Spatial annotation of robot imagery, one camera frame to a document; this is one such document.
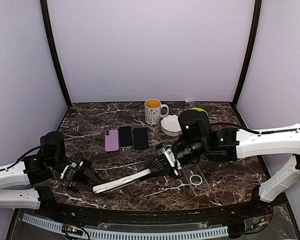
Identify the white scalloped ceramic dish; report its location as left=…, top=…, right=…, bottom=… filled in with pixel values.
left=160, top=114, right=182, bottom=137

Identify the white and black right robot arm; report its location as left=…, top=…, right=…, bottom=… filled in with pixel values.
left=147, top=109, right=300, bottom=217

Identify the clear magsafe phone case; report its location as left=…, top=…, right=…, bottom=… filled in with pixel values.
left=182, top=164, right=212, bottom=197

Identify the black right frame post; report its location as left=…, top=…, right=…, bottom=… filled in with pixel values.
left=231, top=0, right=262, bottom=108

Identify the white spotted mug orange inside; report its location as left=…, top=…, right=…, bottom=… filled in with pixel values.
left=144, top=99, right=170, bottom=125

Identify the lime green bowl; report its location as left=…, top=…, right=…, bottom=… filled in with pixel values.
left=191, top=107, right=209, bottom=116

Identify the black frame post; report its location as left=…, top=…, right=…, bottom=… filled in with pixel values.
left=231, top=0, right=262, bottom=108
left=40, top=0, right=72, bottom=108

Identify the black phone dark case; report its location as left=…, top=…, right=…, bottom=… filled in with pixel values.
left=104, top=129, right=120, bottom=152

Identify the black phone white case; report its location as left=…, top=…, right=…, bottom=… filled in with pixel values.
left=92, top=168, right=151, bottom=194

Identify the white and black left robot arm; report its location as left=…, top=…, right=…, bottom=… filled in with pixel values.
left=0, top=131, right=102, bottom=218

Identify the black left frame post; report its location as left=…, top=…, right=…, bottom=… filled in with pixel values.
left=40, top=0, right=72, bottom=108

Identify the black phone grey case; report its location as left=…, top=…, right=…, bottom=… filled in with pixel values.
left=132, top=127, right=149, bottom=150

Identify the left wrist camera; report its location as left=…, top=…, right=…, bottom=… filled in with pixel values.
left=60, top=163, right=77, bottom=182

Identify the white slotted cable duct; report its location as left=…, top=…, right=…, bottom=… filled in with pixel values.
left=22, top=213, right=229, bottom=240

